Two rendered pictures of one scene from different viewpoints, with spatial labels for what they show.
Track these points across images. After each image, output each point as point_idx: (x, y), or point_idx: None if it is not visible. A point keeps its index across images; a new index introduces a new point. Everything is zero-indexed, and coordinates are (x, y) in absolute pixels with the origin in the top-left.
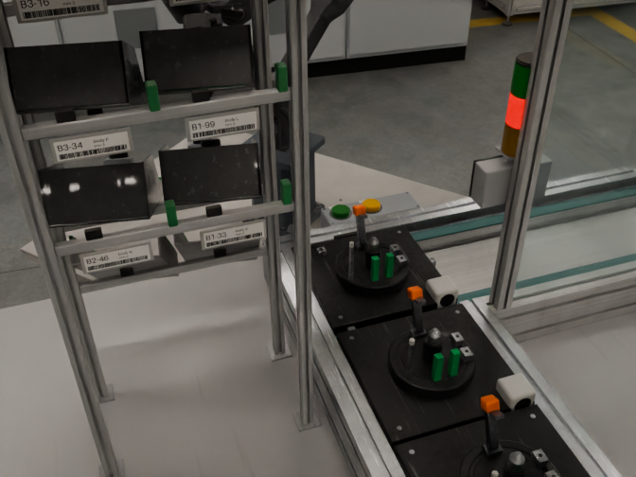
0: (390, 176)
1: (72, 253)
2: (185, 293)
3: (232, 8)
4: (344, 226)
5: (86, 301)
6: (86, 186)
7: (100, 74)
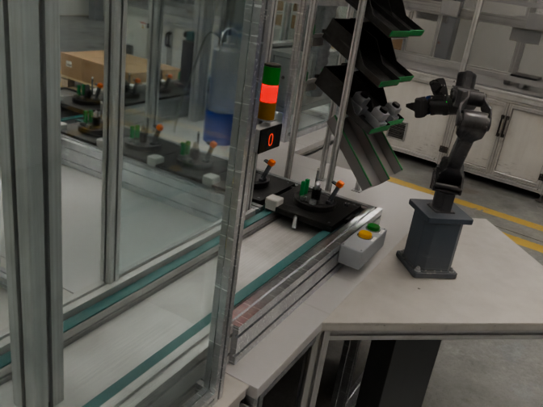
0: (423, 320)
1: None
2: (393, 220)
3: (452, 90)
4: (360, 223)
5: None
6: None
7: None
